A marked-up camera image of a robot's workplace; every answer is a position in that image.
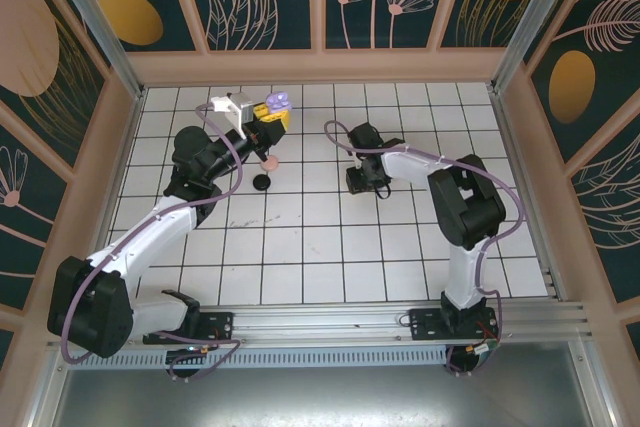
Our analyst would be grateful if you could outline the wall panel pink leaf outlines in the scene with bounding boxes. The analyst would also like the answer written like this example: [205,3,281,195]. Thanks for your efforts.
[567,109,640,304]

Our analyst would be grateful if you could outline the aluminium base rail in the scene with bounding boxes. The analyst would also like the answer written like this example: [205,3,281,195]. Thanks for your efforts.
[47,299,596,349]

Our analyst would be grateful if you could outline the aluminium side rail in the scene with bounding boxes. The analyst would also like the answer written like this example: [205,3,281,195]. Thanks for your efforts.
[487,84,569,304]

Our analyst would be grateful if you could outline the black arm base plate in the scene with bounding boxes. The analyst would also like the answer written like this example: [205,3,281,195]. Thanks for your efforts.
[142,310,236,347]
[407,305,501,342]

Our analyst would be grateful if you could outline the wall panel small gold oval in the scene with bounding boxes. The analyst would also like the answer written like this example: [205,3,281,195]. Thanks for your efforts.
[62,0,210,54]

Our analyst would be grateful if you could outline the green circuit board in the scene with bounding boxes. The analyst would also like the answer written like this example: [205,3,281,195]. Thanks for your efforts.
[469,339,502,363]

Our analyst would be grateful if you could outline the grey metal sheet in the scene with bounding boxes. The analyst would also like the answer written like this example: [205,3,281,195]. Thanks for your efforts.
[47,366,609,427]

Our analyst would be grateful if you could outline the aluminium frame post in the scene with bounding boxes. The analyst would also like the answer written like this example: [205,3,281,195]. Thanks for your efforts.
[489,0,596,96]
[569,331,617,427]
[24,344,69,427]
[39,0,147,101]

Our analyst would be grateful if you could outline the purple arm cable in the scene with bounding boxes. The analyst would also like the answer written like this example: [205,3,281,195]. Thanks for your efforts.
[59,102,246,364]
[323,119,525,308]

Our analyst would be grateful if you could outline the grey slotted cable duct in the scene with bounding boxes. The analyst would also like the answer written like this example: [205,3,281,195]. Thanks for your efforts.
[67,346,451,371]

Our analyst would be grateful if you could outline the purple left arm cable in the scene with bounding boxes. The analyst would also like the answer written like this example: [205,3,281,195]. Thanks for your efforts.
[59,102,246,364]

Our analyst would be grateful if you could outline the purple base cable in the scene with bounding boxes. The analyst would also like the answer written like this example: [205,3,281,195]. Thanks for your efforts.
[446,344,481,378]
[158,330,247,384]

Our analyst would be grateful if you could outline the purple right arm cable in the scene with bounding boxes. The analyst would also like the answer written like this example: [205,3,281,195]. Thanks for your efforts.
[323,119,525,308]

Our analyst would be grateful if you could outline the wall panel orange circle leaves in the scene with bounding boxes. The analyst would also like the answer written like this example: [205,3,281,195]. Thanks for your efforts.
[177,0,322,53]

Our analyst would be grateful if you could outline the wall panel single flower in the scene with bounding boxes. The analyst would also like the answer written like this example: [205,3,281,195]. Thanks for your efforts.
[0,99,76,311]

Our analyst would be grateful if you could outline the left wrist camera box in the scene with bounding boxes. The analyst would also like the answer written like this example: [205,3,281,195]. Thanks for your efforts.
[209,90,254,141]

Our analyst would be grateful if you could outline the wall panel large pink oval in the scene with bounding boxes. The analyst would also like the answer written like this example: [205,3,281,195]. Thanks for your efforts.
[0,0,112,173]

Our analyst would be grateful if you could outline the wall panel gold oval feather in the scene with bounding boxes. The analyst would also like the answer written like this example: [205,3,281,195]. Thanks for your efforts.
[522,0,640,166]

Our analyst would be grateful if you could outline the purple earbud charging case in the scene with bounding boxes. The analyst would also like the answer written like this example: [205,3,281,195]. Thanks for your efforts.
[263,90,293,113]

